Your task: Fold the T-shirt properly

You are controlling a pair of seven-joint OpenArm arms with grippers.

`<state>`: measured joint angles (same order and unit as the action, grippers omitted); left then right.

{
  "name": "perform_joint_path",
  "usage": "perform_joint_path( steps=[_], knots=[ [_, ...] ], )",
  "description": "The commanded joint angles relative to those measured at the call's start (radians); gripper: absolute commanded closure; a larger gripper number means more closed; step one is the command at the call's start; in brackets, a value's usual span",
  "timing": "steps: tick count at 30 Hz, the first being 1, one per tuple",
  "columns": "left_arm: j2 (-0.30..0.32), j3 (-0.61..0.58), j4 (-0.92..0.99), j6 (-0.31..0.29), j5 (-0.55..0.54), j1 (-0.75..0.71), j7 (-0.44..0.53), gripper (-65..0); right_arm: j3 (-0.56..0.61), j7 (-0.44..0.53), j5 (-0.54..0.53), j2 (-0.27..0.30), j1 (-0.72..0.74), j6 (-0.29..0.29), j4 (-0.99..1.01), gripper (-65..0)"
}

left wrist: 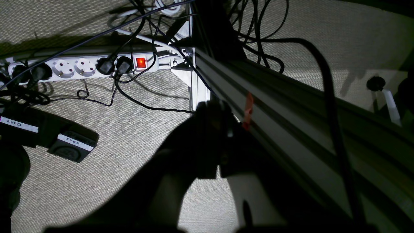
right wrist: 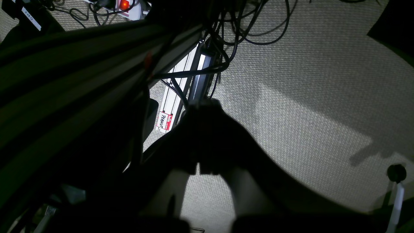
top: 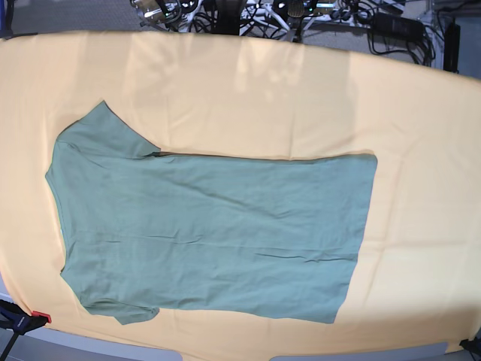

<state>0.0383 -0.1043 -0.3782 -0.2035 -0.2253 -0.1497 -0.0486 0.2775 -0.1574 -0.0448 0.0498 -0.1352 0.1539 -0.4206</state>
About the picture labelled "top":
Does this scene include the green T-shirt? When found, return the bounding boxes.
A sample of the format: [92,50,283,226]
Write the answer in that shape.
[46,103,377,324]

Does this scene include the yellow table cloth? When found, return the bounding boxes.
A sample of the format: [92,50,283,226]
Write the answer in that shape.
[1,32,480,360]

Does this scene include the black power adapter brick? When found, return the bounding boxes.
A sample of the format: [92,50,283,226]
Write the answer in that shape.
[371,13,425,42]

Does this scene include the blue clamp with red tip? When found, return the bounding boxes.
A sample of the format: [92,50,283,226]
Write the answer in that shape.
[1,299,52,361]

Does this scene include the black clamp right corner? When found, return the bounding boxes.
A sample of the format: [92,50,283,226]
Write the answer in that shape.
[459,337,481,356]

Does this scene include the tangled black cables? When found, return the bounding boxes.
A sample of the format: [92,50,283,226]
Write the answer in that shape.
[180,0,444,67]

